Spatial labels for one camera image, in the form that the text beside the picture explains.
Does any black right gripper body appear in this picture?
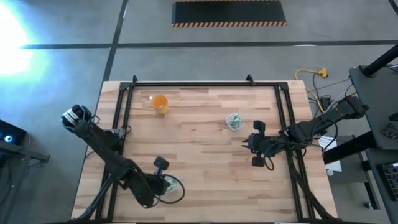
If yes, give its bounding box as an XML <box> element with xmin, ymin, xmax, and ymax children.
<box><xmin>261</xmin><ymin>134</ymin><xmax>280</xmax><ymax>156</ymax></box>

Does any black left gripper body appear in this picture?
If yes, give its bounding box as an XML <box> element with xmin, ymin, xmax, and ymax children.
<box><xmin>149</xmin><ymin>175</ymin><xmax>172</xmax><ymax>200</ymax></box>

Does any white paper sheet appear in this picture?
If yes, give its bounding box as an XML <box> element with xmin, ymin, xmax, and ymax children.
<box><xmin>318</xmin><ymin>136</ymin><xmax>343</xmax><ymax>174</ymax></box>

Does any yellow plastic cup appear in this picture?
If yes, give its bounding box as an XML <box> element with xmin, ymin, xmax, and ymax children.
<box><xmin>151</xmin><ymin>95</ymin><xmax>170</xmax><ymax>115</ymax></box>

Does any black hazard-striped floor mat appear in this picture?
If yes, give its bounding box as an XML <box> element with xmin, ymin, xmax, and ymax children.
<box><xmin>172</xmin><ymin>0</ymin><xmax>287</xmax><ymax>28</ymax></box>

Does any black controller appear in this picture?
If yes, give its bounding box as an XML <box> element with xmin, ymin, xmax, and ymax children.
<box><xmin>381</xmin><ymin>122</ymin><xmax>398</xmax><ymax>141</ymax></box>

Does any grey desk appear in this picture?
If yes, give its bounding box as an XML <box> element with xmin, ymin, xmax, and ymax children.
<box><xmin>348</xmin><ymin>63</ymin><xmax>398</xmax><ymax>150</ymax></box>

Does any black keyboard with coloured keys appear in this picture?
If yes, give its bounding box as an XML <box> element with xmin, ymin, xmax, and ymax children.
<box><xmin>376</xmin><ymin>161</ymin><xmax>398</xmax><ymax>202</ymax></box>

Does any grey metal stand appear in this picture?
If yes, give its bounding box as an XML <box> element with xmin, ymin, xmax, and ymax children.
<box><xmin>0</xmin><ymin>141</ymin><xmax>50</xmax><ymax>224</ymax></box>

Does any black pole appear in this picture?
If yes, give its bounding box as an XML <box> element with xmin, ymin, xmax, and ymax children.
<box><xmin>362</xmin><ymin>43</ymin><xmax>398</xmax><ymax>77</ymax></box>

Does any black box with blue light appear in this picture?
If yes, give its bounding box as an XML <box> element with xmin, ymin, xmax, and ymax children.
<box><xmin>0</xmin><ymin>119</ymin><xmax>28</xmax><ymax>147</ymax></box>

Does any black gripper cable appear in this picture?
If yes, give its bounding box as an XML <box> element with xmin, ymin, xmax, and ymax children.
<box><xmin>155</xmin><ymin>174</ymin><xmax>186</xmax><ymax>205</ymax></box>
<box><xmin>264</xmin><ymin>154</ymin><xmax>277</xmax><ymax>172</ymax></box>

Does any black aluminium rig frame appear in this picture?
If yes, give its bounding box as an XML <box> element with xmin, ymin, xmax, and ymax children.
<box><xmin>74</xmin><ymin>74</ymin><xmax>340</xmax><ymax>224</ymax></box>

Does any yellow extension cord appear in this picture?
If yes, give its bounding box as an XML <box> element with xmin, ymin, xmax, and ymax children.
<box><xmin>294</xmin><ymin>67</ymin><xmax>357</xmax><ymax>113</ymax></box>

